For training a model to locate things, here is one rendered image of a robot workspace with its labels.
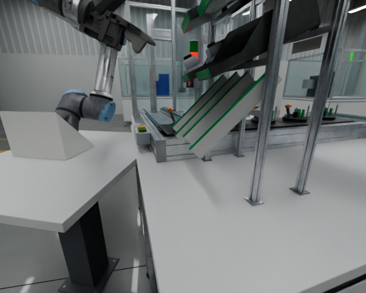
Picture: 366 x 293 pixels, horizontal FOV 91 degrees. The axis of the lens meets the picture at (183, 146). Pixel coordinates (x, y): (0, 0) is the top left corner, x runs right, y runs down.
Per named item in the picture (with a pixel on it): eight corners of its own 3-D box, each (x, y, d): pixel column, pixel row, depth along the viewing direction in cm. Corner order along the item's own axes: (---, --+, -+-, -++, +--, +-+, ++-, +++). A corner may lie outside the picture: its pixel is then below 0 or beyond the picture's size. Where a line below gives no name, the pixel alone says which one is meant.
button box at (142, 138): (136, 145, 88) (135, 133, 86) (134, 135, 107) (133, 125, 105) (151, 144, 90) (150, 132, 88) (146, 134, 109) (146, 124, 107)
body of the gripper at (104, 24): (122, 53, 60) (85, 34, 57) (131, 26, 58) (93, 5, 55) (117, 48, 52) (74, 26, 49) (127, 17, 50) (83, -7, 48)
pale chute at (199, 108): (183, 143, 61) (173, 135, 59) (179, 134, 73) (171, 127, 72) (245, 81, 57) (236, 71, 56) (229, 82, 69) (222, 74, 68)
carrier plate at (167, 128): (167, 138, 81) (167, 134, 80) (157, 128, 102) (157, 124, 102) (215, 134, 87) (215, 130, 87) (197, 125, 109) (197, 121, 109)
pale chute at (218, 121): (200, 160, 47) (189, 149, 46) (192, 145, 60) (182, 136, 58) (283, 79, 43) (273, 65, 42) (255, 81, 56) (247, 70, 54)
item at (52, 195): (-134, 203, 55) (-140, 195, 54) (77, 134, 139) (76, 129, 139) (64, 233, 44) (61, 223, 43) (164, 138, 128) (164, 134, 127)
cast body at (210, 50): (211, 68, 59) (203, 46, 57) (208, 69, 63) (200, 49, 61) (234, 56, 59) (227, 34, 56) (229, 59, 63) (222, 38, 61)
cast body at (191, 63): (186, 80, 61) (178, 59, 59) (187, 79, 65) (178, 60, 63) (210, 69, 60) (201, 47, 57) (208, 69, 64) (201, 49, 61)
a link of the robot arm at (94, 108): (88, 119, 102) (103, 22, 99) (114, 124, 104) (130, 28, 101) (77, 117, 90) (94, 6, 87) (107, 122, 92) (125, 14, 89)
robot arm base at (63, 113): (34, 120, 81) (45, 103, 86) (54, 136, 95) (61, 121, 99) (67, 124, 81) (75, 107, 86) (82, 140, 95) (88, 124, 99)
